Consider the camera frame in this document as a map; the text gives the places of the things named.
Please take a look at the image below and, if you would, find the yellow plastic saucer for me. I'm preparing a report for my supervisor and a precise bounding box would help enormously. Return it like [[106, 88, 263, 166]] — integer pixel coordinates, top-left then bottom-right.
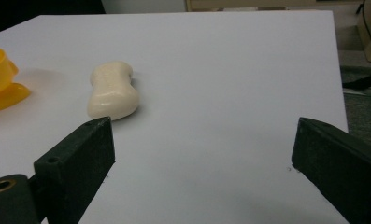
[[0, 82, 32, 113]]

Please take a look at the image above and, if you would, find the cream white soap bar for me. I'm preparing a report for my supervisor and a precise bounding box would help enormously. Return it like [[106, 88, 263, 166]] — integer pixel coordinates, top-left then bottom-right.
[[86, 60, 140, 121]]

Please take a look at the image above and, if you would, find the black curved cable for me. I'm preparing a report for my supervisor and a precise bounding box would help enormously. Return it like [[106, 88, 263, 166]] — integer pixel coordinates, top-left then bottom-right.
[[341, 70, 371, 90]]

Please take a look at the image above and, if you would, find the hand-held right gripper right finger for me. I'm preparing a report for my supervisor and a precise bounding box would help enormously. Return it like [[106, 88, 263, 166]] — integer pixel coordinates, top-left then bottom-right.
[[291, 117, 371, 224]]

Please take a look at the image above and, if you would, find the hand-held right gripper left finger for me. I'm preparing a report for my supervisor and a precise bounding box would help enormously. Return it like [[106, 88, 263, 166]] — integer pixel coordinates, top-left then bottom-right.
[[33, 116, 116, 224]]

